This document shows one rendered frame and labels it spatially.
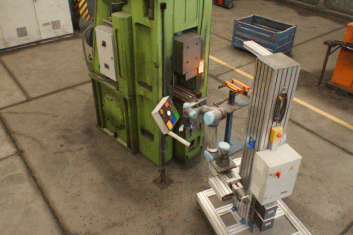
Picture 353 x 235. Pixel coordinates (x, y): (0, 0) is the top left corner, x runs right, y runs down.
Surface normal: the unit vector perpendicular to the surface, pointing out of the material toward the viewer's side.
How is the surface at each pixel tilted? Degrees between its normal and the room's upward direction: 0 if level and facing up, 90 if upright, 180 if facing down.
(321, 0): 90
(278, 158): 0
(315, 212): 0
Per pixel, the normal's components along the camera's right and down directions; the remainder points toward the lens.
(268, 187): 0.39, 0.50
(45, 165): 0.01, -0.85
